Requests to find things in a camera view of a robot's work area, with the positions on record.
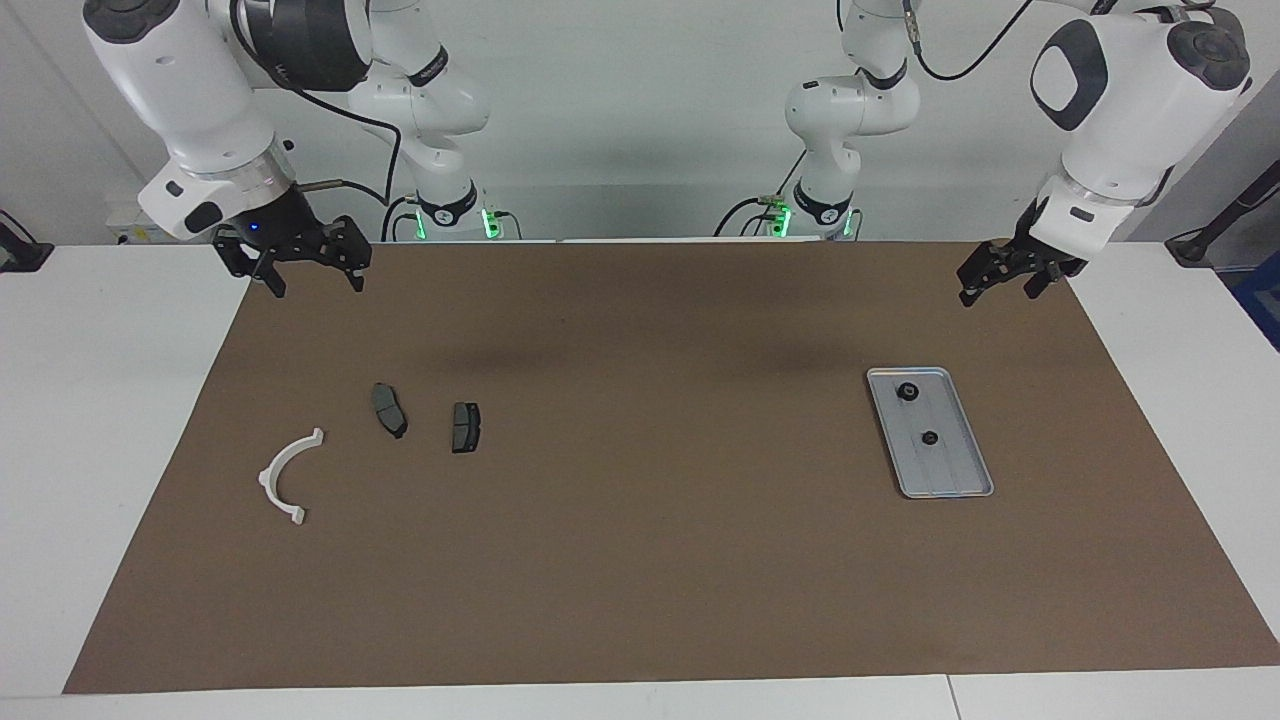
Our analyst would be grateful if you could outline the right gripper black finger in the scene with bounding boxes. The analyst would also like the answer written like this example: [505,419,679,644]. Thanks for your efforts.
[213,228,288,299]
[322,215,373,293]

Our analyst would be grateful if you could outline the silver metal tray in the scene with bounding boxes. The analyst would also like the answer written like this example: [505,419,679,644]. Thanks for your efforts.
[866,367,995,499]

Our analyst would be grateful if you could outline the black desk clamp with pole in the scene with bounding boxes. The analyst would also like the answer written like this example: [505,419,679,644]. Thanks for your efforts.
[1165,160,1280,266]

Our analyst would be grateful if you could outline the grey curved brake pad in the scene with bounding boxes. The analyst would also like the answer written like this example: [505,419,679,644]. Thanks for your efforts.
[371,383,409,440]

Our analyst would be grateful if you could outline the blue crate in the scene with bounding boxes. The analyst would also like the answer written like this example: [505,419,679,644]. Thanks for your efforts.
[1232,250,1280,351]

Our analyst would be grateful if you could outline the brown table mat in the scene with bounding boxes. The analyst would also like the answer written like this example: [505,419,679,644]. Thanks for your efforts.
[62,240,1280,695]

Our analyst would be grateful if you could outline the black right base cable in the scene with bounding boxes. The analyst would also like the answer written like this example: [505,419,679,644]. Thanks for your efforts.
[380,195,426,243]

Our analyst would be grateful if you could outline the black base cable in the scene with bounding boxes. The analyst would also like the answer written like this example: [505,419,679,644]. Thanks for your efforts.
[380,195,426,243]
[713,150,809,238]

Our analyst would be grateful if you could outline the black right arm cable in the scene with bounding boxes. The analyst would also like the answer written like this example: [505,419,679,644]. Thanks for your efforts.
[230,0,403,207]

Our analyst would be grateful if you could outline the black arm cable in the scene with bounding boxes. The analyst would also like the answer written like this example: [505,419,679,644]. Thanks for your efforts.
[230,0,403,207]
[903,0,1033,83]

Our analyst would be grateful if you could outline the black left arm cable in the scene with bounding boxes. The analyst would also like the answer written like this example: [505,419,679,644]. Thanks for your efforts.
[903,0,1033,83]

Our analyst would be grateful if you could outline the white semicircular bracket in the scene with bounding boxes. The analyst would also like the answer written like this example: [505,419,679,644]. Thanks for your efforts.
[258,428,326,526]

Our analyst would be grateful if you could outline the black left base cable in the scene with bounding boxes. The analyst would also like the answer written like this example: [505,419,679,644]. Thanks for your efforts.
[713,150,809,238]

